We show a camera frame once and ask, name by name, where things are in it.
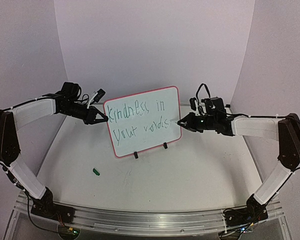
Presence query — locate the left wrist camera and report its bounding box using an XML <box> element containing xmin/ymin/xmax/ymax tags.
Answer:
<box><xmin>88</xmin><ymin>88</ymin><xmax>106</xmax><ymax>105</ymax></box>

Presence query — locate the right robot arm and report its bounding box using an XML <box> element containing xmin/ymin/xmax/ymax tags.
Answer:
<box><xmin>177</xmin><ymin>97</ymin><xmax>300</xmax><ymax>209</ymax></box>

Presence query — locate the left whiteboard stand foot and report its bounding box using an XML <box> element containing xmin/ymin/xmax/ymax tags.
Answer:
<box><xmin>133</xmin><ymin>151</ymin><xmax>139</xmax><ymax>159</ymax></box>

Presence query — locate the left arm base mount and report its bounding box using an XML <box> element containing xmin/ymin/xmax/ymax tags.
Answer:
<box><xmin>30</xmin><ymin>188</ymin><xmax>75</xmax><ymax>224</ymax></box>

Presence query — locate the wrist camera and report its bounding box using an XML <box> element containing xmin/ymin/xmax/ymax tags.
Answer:
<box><xmin>189</xmin><ymin>97</ymin><xmax>204</xmax><ymax>116</ymax></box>
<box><xmin>88</xmin><ymin>88</ymin><xmax>106</xmax><ymax>105</ymax></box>

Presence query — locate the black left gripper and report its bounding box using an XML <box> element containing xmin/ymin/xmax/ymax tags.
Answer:
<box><xmin>61</xmin><ymin>101</ymin><xmax>109</xmax><ymax>125</ymax></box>

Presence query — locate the aluminium front rail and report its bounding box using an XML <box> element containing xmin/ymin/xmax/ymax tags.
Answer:
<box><xmin>3</xmin><ymin>192</ymin><xmax>291</xmax><ymax>240</ymax></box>

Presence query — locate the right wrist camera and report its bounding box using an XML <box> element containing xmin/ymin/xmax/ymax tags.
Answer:
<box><xmin>189</xmin><ymin>97</ymin><xmax>204</xmax><ymax>116</ymax></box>

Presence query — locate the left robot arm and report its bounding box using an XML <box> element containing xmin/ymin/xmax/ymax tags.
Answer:
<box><xmin>0</xmin><ymin>82</ymin><xmax>108</xmax><ymax>218</ymax></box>

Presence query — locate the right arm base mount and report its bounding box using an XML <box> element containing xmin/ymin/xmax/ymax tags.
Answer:
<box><xmin>222</xmin><ymin>195</ymin><xmax>268</xmax><ymax>227</ymax></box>

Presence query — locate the green marker cap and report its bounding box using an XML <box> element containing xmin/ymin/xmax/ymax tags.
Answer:
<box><xmin>92</xmin><ymin>168</ymin><xmax>100</xmax><ymax>176</ymax></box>

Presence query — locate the pink-framed whiteboard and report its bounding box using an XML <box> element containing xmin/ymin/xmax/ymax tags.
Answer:
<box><xmin>103</xmin><ymin>86</ymin><xmax>182</xmax><ymax>158</ymax></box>

